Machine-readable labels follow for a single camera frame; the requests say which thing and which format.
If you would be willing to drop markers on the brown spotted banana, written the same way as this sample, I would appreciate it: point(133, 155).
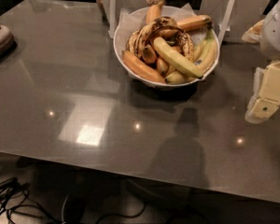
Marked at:
point(150, 29)

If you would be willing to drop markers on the long yellow banana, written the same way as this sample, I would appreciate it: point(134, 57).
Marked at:
point(174, 58)

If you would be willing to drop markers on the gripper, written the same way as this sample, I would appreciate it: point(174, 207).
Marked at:
point(276, 32)

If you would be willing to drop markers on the white bowl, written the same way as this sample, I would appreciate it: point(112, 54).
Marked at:
point(184, 43)

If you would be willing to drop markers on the yellow-green banana right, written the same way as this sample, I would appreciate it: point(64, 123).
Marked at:
point(205, 53)

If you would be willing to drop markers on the white paper liner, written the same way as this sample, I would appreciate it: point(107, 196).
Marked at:
point(137, 19)

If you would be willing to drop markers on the orange banana front left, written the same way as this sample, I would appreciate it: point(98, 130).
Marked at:
point(140, 68)

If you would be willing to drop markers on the white chair left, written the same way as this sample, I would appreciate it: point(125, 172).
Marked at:
point(114, 7)

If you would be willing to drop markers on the orange banana top right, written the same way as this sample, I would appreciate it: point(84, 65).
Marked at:
point(192, 23)

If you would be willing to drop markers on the small yellow banana bottom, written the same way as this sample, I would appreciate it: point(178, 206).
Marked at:
point(178, 78)

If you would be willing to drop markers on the orange banana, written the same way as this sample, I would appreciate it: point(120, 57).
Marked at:
point(140, 68)
point(154, 12)
point(192, 23)

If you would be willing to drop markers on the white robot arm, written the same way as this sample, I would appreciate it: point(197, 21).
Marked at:
point(269, 43)

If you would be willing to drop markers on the bread loaf in bag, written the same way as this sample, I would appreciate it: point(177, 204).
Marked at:
point(252, 35)

